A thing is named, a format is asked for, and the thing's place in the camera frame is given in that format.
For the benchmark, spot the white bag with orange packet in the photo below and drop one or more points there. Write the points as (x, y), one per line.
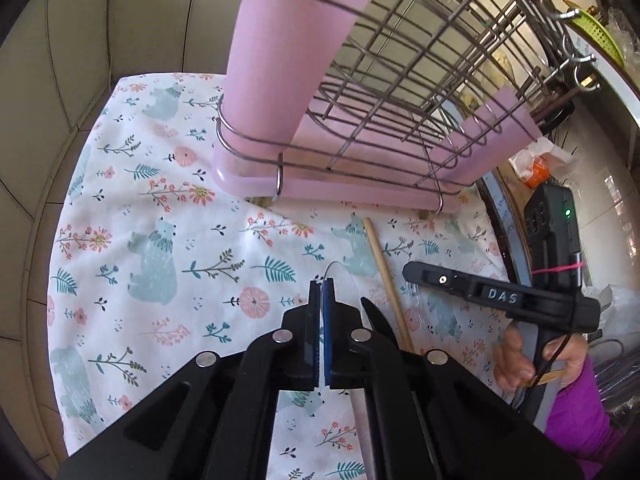
(537, 172)

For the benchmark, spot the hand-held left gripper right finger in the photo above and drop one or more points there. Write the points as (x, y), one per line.
(327, 332)

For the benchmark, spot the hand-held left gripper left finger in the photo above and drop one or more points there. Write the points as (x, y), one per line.
(314, 330)

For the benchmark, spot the pink plastic drip tray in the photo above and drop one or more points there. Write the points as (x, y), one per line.
(350, 190)

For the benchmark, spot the person's right hand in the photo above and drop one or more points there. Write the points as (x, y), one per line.
(510, 365)

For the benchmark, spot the person's right forearm purple sleeve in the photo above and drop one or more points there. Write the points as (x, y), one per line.
(580, 425)

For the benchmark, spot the metal storage shelf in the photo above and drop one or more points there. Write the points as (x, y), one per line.
(510, 240)

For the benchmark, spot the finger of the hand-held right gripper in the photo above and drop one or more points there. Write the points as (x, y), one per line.
(450, 280)

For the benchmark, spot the light wooden chopstick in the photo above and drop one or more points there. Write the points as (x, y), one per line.
(385, 270)

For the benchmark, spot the floral printed tablecloth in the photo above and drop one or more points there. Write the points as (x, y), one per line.
(150, 210)

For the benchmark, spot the green plastic basket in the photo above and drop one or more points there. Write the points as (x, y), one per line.
(600, 35)

